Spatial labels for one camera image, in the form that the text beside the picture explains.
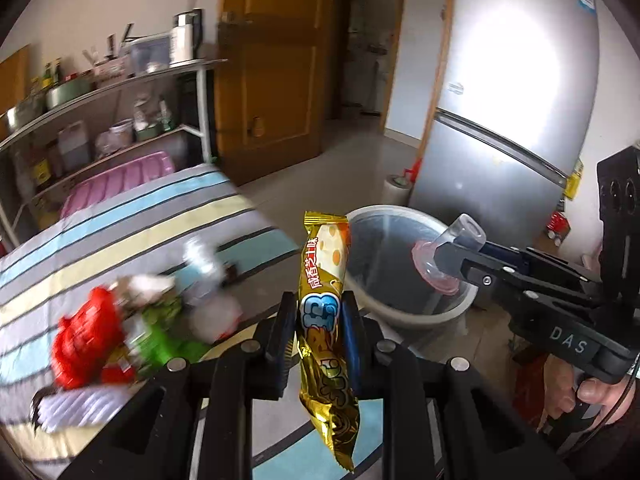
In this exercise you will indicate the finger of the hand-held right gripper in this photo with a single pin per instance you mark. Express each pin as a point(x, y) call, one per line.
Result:
point(505, 254)
point(475, 272)

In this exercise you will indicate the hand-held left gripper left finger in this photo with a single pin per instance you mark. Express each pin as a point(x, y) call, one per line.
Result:
point(280, 342)

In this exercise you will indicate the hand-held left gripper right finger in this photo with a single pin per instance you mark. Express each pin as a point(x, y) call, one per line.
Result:
point(352, 342)

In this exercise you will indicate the gold snack wrapper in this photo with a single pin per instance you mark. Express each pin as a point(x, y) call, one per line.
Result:
point(320, 360)

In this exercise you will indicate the clear cup with pink lid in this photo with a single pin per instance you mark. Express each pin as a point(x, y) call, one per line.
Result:
point(430, 260)

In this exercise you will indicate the white plastic trash bin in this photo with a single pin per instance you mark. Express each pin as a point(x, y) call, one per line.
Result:
point(400, 312)

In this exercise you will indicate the green snack wrapper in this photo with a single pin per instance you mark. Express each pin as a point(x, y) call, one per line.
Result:
point(160, 340)

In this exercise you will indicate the red snack wrapper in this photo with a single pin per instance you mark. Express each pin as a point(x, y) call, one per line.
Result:
point(85, 340)

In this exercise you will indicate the person's right forearm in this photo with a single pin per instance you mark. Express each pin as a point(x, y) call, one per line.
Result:
point(615, 440)

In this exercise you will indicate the person's right hand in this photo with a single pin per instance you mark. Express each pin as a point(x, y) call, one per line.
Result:
point(560, 385)

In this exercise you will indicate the small red object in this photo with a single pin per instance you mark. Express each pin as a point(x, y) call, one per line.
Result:
point(557, 225)

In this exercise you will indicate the white wrapper pieces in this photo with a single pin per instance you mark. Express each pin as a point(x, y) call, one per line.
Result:
point(217, 317)

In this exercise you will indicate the dark snack wrapper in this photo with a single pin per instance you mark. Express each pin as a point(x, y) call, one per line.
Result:
point(232, 272)

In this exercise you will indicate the clear plastic bin liner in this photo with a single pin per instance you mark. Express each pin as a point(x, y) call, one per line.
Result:
point(380, 245)

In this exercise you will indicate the yellow refrigerator tag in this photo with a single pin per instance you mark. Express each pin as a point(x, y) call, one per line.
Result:
point(575, 180)

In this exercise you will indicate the white plastic film roll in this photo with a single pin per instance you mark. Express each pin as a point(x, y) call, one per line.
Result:
point(397, 190)

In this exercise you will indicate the white crumpled wrapper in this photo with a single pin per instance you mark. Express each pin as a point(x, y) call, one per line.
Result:
point(200, 260)

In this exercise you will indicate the crumpled beige paper wrapper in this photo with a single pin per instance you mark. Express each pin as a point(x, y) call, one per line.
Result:
point(145, 287)

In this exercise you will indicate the striped tablecloth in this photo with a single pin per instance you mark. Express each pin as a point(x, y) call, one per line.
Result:
point(150, 220)

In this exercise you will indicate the silver refrigerator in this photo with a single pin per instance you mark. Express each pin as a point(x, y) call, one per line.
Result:
point(500, 60)

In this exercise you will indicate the pale striped packet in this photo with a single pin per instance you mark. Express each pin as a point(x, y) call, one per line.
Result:
point(75, 410)

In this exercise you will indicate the small wooden door ornament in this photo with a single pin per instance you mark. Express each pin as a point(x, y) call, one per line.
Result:
point(257, 127)

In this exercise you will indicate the pink plastic crate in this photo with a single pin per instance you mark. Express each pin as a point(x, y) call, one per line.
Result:
point(120, 175)

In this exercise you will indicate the metal shelf rack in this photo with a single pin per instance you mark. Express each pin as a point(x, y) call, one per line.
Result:
point(204, 110)

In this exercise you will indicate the green bowl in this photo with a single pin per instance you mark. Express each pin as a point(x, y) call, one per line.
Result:
point(147, 132)

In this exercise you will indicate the yellow wooden door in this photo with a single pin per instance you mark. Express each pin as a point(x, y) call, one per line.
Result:
point(280, 85)

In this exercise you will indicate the plastic bag with food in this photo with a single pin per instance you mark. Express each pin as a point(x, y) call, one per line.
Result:
point(107, 142)

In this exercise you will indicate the plastic oil jug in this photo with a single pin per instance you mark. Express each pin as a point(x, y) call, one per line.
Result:
point(75, 142)

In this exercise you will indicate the yellow label bottle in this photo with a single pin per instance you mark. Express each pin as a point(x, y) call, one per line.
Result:
point(42, 169)

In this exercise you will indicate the white electric kettle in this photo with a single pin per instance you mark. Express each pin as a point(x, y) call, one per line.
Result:
point(186, 40)

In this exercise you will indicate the clear storage box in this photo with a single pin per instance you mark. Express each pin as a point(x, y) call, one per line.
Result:
point(150, 52)

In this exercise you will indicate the pink utensil basket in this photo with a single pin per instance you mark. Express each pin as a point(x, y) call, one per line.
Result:
point(107, 69)

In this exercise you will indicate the green metal basin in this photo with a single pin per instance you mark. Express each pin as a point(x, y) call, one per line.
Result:
point(67, 92)

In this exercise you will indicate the steel basin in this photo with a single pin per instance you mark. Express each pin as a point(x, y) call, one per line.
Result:
point(22, 112)

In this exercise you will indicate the dark sauce bottle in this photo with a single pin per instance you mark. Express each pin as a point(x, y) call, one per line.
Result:
point(57, 71)

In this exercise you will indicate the green glass bottle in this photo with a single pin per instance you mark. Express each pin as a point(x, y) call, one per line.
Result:
point(46, 76)

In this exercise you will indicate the wooden cutting board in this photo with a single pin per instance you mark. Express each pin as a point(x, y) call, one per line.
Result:
point(12, 80)

